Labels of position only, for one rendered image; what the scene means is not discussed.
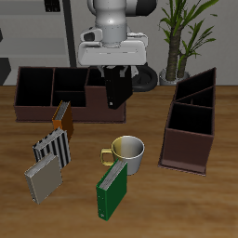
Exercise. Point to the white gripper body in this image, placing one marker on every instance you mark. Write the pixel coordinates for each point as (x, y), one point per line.
(93, 55)

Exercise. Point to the green book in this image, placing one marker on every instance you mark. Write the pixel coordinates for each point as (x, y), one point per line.
(113, 195)

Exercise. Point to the black and white striped book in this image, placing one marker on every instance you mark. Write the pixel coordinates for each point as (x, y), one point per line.
(57, 147)

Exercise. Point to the black wall panel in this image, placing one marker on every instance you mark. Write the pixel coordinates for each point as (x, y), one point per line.
(52, 5)

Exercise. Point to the green pot plant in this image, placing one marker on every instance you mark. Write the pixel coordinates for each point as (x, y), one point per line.
(173, 46)

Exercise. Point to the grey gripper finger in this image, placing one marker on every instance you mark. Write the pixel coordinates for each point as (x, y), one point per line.
(102, 71)
(127, 72)

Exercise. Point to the dark grey angular block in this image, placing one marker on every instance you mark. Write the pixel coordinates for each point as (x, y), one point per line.
(4, 71)

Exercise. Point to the tall dark brown desk caddy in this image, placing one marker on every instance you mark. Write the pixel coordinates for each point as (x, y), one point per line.
(186, 148)

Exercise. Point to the orange book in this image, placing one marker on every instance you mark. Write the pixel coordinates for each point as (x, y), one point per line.
(65, 122)

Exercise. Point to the grey book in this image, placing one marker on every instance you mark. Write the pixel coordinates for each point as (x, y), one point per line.
(45, 181)

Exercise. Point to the wide dark brown desk caddy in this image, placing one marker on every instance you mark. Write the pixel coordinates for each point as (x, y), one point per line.
(102, 105)

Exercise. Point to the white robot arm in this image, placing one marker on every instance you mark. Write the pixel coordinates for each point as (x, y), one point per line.
(110, 18)

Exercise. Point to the dark grey vertical post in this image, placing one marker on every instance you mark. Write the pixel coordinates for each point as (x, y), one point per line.
(69, 34)

